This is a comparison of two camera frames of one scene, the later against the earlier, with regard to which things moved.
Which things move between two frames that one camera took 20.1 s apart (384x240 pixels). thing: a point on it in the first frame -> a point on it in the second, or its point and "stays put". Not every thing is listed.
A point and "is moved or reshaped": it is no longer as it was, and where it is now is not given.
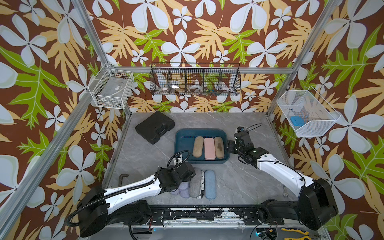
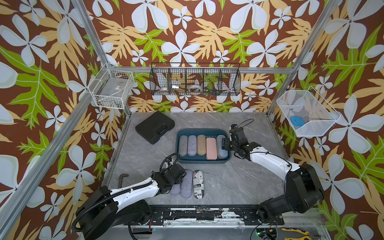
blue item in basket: x=297 y=121 stays put
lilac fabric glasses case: x=184 y=189 -> x=192 y=145
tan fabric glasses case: x=198 y=146 is moved or reshaped
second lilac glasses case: x=176 y=192 stays put
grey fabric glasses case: x=195 y=184 -> x=183 y=145
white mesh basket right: x=308 y=113 stays put
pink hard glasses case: x=209 y=149 stays put
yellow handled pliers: x=302 y=238 stays put
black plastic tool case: x=152 y=128 stays put
